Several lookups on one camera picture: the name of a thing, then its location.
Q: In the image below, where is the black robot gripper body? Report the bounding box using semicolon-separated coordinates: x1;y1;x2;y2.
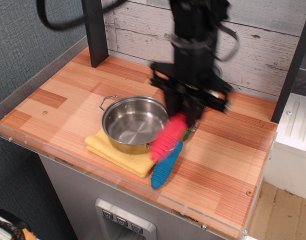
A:
150;45;233;112

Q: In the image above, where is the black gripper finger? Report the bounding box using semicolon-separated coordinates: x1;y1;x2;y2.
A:
164;91;184;119
184;100;205;128

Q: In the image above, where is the red handled metal spoon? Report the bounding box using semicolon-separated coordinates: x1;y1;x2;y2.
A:
150;88;221;161

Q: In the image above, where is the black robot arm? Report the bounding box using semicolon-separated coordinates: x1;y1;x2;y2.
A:
150;0;239;128

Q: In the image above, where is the stainless steel pot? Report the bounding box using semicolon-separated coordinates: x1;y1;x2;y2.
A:
99;95;169;155

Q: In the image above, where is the peas and carrots can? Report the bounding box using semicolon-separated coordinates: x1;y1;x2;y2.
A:
185;64;223;112

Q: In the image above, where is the yellow folded cloth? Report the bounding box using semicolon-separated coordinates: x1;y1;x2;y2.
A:
84;129;156;178

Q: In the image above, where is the silver dispenser button panel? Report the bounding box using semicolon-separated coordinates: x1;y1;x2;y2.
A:
95;198;157;240

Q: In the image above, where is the grey toy kitchen cabinet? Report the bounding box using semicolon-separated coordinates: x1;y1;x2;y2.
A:
39;152;234;240

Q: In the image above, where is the orange object at corner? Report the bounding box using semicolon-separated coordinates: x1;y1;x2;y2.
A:
22;228;39;240

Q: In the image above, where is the blue handled metal fork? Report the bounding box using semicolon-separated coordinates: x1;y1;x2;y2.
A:
150;121;199;190

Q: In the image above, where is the dark grey right post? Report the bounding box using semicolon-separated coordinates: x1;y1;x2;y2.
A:
271;21;306;124

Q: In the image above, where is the dark grey post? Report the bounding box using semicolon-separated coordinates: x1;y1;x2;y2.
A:
81;0;109;68
271;21;306;124

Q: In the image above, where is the clear acrylic guard rail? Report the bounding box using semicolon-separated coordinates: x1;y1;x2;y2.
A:
0;38;245;240

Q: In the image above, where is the dark grey left post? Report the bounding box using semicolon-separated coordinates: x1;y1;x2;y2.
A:
81;0;109;68

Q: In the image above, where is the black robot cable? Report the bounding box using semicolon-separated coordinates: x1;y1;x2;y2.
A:
35;0;125;31

